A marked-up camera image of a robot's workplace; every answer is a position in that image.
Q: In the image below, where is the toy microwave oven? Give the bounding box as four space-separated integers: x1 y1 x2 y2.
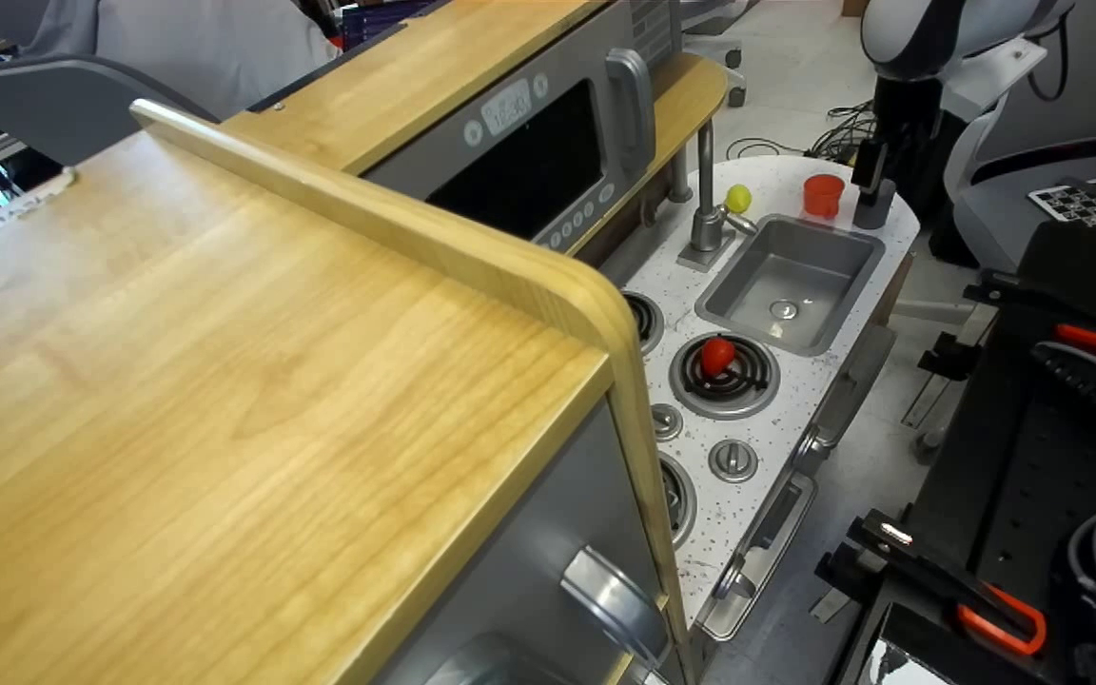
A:
364 0 682 252

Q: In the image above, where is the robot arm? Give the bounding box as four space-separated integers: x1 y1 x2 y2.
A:
852 0 1077 202

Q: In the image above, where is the red toy tomato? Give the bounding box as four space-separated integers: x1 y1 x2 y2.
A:
698 335 740 382

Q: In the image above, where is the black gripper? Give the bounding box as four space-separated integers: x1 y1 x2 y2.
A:
852 82 945 207

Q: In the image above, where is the gray round lid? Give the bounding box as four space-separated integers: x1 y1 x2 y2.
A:
852 187 894 228

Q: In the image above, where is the silver toy faucet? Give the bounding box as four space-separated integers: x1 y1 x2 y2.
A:
682 127 729 269

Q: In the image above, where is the wooden toy kitchen shelf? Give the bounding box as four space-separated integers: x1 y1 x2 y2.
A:
0 0 698 685

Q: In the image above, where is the orange cup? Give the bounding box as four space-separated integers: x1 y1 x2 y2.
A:
804 176 845 221

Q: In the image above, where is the black orange clamp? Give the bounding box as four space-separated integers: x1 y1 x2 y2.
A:
964 269 1096 354
818 509 1052 658

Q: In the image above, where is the person in gray shirt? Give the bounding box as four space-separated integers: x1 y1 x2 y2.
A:
32 0 337 120

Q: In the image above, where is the silver toy sink basin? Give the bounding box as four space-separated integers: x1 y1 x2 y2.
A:
698 217 884 357

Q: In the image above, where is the front stove burner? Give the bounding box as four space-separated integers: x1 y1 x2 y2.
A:
669 335 781 419

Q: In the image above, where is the yellow toy lemon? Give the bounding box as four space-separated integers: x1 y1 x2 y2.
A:
723 183 754 214

